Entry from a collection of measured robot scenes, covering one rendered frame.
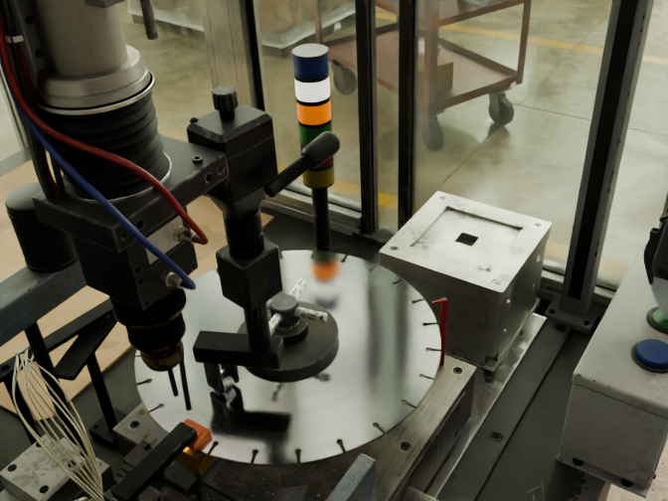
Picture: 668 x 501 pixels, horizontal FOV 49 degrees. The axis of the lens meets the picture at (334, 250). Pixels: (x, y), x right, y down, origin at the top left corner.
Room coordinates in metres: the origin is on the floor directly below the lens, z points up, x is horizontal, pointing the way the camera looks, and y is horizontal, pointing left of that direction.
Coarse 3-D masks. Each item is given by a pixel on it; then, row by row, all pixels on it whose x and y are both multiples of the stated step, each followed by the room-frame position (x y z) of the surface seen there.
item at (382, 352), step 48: (288, 288) 0.68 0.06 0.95; (336, 288) 0.68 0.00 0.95; (384, 288) 0.67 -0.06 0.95; (192, 336) 0.61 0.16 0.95; (384, 336) 0.59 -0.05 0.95; (432, 336) 0.59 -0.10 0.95; (144, 384) 0.54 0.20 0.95; (192, 384) 0.54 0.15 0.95; (240, 384) 0.53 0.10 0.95; (288, 384) 0.53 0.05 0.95; (336, 384) 0.53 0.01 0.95; (384, 384) 0.52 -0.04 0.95; (240, 432) 0.47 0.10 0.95; (288, 432) 0.47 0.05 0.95; (336, 432) 0.46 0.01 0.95
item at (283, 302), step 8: (304, 280) 0.64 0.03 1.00; (296, 288) 0.62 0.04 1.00; (280, 296) 0.60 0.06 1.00; (288, 296) 0.60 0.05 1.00; (296, 296) 0.61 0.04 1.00; (272, 304) 0.59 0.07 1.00; (280, 304) 0.59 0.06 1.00; (288, 304) 0.59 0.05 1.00; (296, 304) 0.59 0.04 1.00; (272, 312) 0.59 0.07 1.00; (280, 312) 0.58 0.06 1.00; (288, 312) 0.58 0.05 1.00; (296, 312) 0.58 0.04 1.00; (304, 312) 0.58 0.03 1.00; (312, 312) 0.58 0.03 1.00; (320, 312) 0.58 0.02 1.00; (272, 320) 0.57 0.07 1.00; (280, 320) 0.58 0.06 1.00; (288, 320) 0.58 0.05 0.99; (296, 320) 0.59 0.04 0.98; (320, 320) 0.57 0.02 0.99; (272, 328) 0.56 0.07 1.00; (280, 328) 0.58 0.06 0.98; (288, 328) 0.58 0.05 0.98
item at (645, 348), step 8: (640, 344) 0.60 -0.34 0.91; (648, 344) 0.60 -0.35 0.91; (656, 344) 0.60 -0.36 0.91; (664, 344) 0.60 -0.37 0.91; (640, 352) 0.59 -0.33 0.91; (648, 352) 0.59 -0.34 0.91; (656, 352) 0.59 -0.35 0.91; (664, 352) 0.59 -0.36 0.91; (640, 360) 0.58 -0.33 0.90; (648, 360) 0.57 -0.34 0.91; (656, 360) 0.57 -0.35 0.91; (664, 360) 0.57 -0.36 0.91
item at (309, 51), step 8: (296, 48) 0.91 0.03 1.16; (304, 48) 0.91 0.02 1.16; (312, 48) 0.90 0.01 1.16; (320, 48) 0.90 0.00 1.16; (296, 56) 0.88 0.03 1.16; (304, 56) 0.88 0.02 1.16; (312, 56) 0.88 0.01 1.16; (320, 56) 0.88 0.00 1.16; (296, 64) 0.88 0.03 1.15; (304, 64) 0.88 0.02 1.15; (312, 64) 0.88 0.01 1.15; (320, 64) 0.88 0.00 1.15; (296, 72) 0.89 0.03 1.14; (304, 72) 0.88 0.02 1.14; (312, 72) 0.88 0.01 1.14; (320, 72) 0.88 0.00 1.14; (328, 72) 0.89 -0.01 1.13; (312, 80) 0.87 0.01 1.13
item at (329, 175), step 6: (324, 168) 0.88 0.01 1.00; (330, 168) 0.88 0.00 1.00; (306, 174) 0.88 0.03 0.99; (312, 174) 0.88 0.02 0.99; (318, 174) 0.87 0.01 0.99; (324, 174) 0.88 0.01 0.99; (330, 174) 0.88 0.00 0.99; (306, 180) 0.88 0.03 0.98; (312, 180) 0.88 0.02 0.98; (318, 180) 0.88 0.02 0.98; (324, 180) 0.88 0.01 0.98; (330, 180) 0.88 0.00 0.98; (306, 186) 0.88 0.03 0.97; (312, 186) 0.88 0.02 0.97; (318, 186) 0.88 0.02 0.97; (324, 186) 0.88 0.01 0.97; (330, 186) 0.88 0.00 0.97
